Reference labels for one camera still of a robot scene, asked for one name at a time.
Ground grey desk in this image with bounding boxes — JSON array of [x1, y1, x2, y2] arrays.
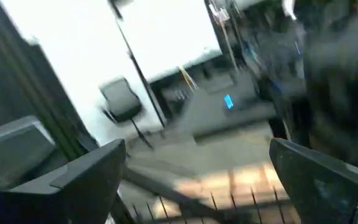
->
[[163, 70, 278, 142]]

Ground yellow cable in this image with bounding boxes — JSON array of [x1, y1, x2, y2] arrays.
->
[[178, 65, 200, 91]]

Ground dark office chair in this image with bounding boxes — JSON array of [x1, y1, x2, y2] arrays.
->
[[98, 77, 155, 151]]

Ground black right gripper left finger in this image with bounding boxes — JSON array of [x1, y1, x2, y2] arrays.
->
[[0, 138, 127, 224]]

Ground black table frame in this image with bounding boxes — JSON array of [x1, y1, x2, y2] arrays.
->
[[0, 0, 99, 158]]

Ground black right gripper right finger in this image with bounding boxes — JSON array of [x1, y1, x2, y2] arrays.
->
[[268, 138, 358, 224]]

